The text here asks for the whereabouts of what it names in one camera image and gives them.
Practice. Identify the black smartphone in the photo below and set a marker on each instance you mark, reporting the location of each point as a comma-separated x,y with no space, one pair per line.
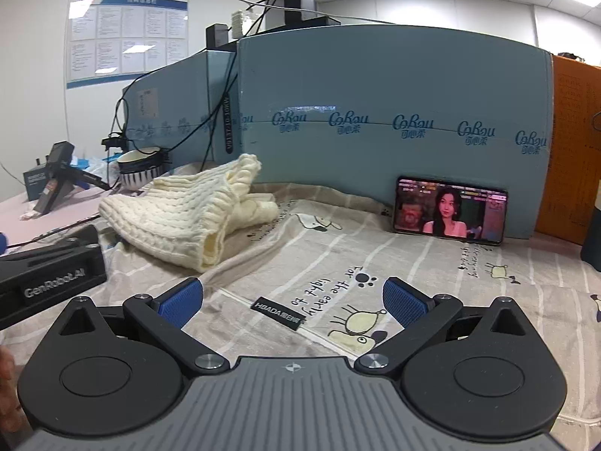
450,211

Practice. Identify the pink table mat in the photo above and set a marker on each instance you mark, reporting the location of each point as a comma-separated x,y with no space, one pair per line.
19,216

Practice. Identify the wall poster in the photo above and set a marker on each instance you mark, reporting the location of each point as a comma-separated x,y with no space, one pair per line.
126,37

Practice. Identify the black device on stand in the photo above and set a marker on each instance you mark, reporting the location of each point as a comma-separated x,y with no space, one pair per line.
57,169

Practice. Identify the person's left hand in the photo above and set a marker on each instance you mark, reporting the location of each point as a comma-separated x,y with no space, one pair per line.
7,380

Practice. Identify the cream knitted sweater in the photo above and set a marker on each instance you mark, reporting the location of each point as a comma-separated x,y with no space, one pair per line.
188,206

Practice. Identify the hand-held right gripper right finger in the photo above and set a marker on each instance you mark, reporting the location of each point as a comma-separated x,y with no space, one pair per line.
404,303

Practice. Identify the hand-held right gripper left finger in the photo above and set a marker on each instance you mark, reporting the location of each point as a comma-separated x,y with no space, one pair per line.
181,303

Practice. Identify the white stacked packets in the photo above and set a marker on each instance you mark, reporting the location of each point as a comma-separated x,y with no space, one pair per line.
242,23

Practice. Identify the large blue cardboard partition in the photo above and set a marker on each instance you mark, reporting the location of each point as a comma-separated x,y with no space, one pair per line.
375,84

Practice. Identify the black power adapter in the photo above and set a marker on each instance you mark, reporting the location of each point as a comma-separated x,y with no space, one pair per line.
217,36

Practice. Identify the blue box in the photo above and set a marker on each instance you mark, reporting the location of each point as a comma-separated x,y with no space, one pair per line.
34,183

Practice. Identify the printed blanket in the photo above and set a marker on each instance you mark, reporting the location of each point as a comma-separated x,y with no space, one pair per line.
422,268

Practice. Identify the small blue cardboard panel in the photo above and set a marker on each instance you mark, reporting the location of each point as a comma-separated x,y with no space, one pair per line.
188,94

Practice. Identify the dark bottle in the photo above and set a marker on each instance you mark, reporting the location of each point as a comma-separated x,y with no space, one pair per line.
592,239

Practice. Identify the striped ceramic bowl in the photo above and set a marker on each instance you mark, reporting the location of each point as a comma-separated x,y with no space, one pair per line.
138,171

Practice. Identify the black box device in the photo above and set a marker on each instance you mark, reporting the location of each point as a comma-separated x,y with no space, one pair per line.
299,7

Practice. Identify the orange board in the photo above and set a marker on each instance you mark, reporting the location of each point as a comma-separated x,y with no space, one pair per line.
573,150

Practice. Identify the black fabric label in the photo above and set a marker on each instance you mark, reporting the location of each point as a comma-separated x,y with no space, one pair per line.
277,314

